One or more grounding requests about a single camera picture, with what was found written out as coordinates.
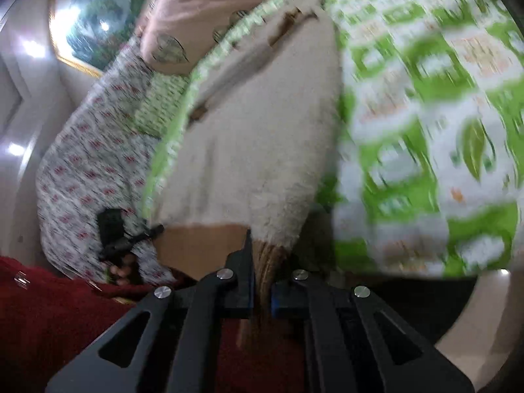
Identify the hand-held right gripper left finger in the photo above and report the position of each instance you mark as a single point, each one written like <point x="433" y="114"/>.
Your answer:
<point x="245" y="294"/>

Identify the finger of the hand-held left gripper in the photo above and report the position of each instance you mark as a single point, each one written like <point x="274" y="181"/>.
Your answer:
<point x="148" y="232"/>

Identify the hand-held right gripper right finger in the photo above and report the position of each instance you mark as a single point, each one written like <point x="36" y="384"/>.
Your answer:
<point x="275" y="299"/>

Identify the white fluffy towel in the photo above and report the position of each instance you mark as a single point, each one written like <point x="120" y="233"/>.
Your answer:
<point x="262" y="139"/>

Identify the person's left hand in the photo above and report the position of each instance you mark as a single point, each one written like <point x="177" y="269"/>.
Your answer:
<point x="123" y="272"/>

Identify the white red floral blanket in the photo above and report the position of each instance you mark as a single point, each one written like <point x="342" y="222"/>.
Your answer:
<point x="90" y="163"/>

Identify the person's red clothing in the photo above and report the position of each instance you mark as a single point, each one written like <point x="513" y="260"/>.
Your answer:
<point x="53" y="327"/>

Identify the gold framed landscape painting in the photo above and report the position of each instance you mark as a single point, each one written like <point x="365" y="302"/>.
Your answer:
<point x="94" y="20"/>

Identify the pink leaf print pillow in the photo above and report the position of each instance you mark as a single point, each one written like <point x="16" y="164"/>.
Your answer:
<point x="192" y="12"/>

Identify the green patterned bed sheet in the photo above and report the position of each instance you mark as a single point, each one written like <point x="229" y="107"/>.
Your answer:
<point x="421" y="123"/>

